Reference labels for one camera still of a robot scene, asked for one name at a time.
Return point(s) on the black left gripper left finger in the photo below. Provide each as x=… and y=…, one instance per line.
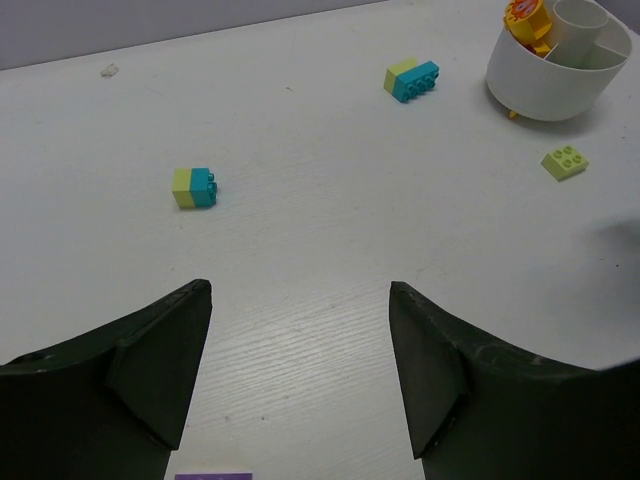
x=111, y=403

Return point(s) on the yellow butterfly lego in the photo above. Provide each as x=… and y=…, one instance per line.
x=527, y=20

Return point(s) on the yellow-green and teal long lego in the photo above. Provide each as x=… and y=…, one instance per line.
x=408, y=79

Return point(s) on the small white scrap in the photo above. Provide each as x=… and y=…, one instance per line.
x=109, y=71

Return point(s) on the white round divided container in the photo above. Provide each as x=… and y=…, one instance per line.
x=591, y=47

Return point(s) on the yellow lego brick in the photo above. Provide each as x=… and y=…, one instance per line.
x=540, y=47

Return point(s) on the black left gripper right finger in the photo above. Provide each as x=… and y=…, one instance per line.
x=478, y=407

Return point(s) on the purple lego near left arm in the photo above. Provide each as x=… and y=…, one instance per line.
x=214, y=476

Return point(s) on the yellow-green and teal small lego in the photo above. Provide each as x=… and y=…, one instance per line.
x=194, y=188

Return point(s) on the pale green curved lego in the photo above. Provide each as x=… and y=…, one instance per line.
x=564, y=163

